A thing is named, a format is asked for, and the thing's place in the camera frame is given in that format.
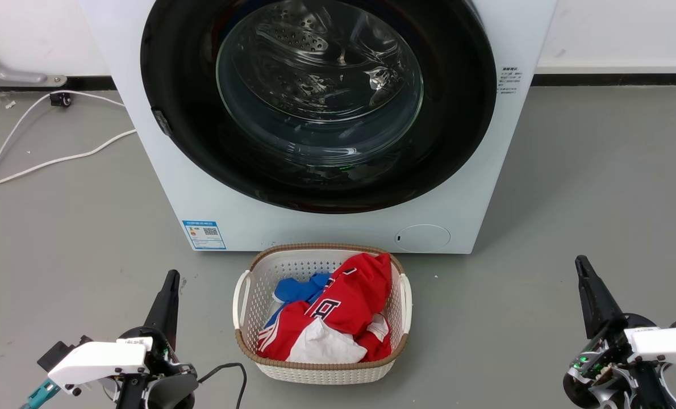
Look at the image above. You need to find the blue energy label sticker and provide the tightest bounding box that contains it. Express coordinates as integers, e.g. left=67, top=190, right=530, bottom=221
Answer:
left=182, top=220, right=227, bottom=251

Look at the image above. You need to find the grey door handle latch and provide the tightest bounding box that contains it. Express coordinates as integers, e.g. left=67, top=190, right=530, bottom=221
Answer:
left=152, top=108, right=174, bottom=137

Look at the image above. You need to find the round white filter cover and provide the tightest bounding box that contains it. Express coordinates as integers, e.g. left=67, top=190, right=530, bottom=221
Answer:
left=395, top=224, right=452, bottom=252

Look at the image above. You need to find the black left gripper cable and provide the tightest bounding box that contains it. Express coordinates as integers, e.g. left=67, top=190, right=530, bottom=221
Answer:
left=197, top=362, right=248, bottom=409

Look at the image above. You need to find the white plastic laundry basket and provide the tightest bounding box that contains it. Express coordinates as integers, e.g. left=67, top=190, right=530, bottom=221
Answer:
left=232, top=243, right=413, bottom=386

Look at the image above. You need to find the blue garment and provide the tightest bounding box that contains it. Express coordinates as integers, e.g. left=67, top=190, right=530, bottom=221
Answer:
left=264, top=273, right=333, bottom=329

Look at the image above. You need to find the thick white floor cable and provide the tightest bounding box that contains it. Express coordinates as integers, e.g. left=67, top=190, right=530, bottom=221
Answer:
left=0, top=129, right=138, bottom=191

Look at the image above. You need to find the red sports jersey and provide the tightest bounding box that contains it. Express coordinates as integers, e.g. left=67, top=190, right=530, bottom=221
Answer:
left=257, top=253, right=393, bottom=362

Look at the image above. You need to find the thin white floor cable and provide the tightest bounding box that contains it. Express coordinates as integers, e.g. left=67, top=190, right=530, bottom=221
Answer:
left=0, top=90, right=126, bottom=253

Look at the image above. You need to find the small printed warning label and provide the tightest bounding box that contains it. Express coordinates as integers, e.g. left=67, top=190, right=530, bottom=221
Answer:
left=497, top=66, right=524, bottom=95

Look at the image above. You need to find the white front-load washing machine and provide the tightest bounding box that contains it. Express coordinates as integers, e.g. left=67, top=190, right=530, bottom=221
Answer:
left=78, top=0, right=558, bottom=254

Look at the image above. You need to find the white garment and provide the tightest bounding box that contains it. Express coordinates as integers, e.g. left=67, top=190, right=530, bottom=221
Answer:
left=286, top=317, right=368, bottom=365

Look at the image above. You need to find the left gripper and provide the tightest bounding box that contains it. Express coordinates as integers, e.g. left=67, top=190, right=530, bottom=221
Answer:
left=115, top=270, right=199, bottom=409

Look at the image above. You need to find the black round washer door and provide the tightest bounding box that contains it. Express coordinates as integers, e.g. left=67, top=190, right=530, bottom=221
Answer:
left=140, top=0, right=498, bottom=215

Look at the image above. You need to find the teal cable connector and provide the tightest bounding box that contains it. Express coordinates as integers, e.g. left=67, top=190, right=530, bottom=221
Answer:
left=19, top=379, right=61, bottom=409

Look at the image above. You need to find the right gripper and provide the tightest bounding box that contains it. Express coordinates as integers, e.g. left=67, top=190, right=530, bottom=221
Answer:
left=562, top=256, right=676, bottom=409

